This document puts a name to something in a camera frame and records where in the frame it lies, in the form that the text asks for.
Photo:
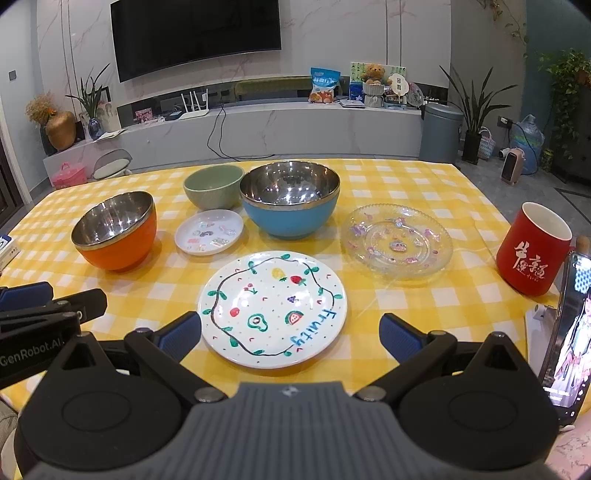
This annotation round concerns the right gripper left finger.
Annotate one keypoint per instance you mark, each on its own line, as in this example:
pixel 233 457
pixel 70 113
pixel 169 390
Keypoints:
pixel 158 355

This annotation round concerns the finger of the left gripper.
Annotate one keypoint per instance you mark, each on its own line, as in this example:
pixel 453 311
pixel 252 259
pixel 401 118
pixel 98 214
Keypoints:
pixel 85 306
pixel 25 296

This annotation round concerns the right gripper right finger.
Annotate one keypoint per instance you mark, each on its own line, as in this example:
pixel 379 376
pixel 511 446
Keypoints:
pixel 420 355

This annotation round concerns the orange steel bowl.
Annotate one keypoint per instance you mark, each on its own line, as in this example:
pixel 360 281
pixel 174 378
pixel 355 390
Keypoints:
pixel 118 233

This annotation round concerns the clear glass plate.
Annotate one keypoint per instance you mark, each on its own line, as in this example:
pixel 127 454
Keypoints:
pixel 397 241

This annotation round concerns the white fruity painted plate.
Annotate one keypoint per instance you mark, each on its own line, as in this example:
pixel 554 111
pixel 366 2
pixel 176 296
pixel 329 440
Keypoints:
pixel 272 309

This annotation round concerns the small white sticker plate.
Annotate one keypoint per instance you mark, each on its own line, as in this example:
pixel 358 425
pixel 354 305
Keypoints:
pixel 209 232

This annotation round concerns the blue steel bowl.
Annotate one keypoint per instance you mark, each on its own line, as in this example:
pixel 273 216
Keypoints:
pixel 290 199

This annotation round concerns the small white blue box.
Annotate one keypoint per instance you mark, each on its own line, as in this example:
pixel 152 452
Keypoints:
pixel 9 249

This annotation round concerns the pink plastic basket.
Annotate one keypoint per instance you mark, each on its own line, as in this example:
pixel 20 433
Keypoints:
pixel 69 175

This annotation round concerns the smartphone on stand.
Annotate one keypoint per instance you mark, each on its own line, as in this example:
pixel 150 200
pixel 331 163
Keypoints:
pixel 565 371

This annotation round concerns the yellow checkered tablecloth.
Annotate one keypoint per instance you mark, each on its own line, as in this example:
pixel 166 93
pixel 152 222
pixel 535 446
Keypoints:
pixel 468 298

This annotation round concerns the golden vase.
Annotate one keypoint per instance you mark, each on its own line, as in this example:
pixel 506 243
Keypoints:
pixel 61 130

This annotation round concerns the green ceramic bowl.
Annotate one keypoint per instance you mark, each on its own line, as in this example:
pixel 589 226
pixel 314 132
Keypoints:
pixel 214 187

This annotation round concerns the potted green plant left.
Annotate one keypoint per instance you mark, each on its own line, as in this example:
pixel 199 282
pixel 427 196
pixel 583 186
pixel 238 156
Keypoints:
pixel 89 95

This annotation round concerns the pink space heater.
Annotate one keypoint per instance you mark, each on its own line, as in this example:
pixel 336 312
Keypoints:
pixel 514 160

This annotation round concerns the white wifi router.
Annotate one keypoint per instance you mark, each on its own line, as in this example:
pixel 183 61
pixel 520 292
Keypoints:
pixel 195 104

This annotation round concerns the grey trash bin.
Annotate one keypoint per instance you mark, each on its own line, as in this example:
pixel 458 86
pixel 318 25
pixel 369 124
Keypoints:
pixel 441 133

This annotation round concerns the blue water jug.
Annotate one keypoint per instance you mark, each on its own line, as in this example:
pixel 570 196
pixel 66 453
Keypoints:
pixel 526 136

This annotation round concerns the tall potted plant right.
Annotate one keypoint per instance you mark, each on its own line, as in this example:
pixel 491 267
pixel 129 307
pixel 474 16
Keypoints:
pixel 475 104

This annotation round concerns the white tv cabinet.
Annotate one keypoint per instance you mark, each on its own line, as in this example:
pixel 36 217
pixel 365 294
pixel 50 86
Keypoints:
pixel 285 129

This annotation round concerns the round paper fan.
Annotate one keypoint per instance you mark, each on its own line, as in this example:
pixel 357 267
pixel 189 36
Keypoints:
pixel 399 89

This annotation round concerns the black television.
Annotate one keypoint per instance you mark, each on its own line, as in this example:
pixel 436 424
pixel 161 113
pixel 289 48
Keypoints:
pixel 153 35

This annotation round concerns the teddy bear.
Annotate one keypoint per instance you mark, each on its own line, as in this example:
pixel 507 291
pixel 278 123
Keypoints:
pixel 374 74

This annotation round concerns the blue snack bag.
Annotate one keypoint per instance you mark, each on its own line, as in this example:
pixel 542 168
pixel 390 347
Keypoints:
pixel 323 85

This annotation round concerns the trailing ivy plant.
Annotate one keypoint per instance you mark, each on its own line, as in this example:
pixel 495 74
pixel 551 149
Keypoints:
pixel 569 73

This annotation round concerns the red mug wooden handle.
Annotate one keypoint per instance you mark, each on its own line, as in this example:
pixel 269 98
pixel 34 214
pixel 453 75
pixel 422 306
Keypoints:
pixel 534 249

